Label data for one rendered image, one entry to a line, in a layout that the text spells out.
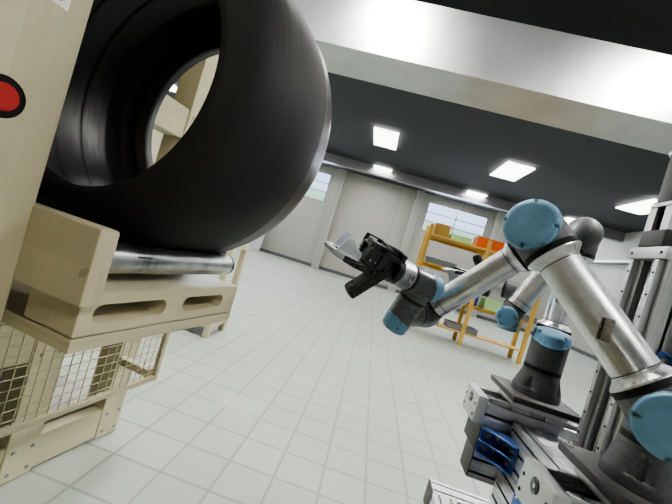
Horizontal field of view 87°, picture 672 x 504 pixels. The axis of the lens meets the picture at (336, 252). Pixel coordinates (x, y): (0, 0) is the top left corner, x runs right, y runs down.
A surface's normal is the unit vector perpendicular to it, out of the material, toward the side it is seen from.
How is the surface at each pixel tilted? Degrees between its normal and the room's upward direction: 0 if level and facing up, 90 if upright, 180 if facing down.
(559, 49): 90
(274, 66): 83
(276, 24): 74
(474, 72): 90
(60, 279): 90
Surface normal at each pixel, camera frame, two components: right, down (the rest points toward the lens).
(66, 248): -0.26, -0.07
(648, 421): -0.58, -0.07
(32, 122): 0.92, 0.28
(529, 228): -0.66, -0.29
